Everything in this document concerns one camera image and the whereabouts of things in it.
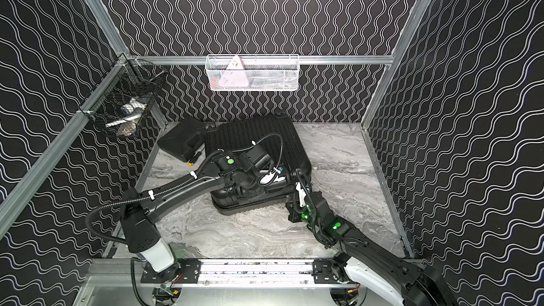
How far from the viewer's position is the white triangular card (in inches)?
35.6

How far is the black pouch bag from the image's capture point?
1.05 m

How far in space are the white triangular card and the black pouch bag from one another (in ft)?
1.07
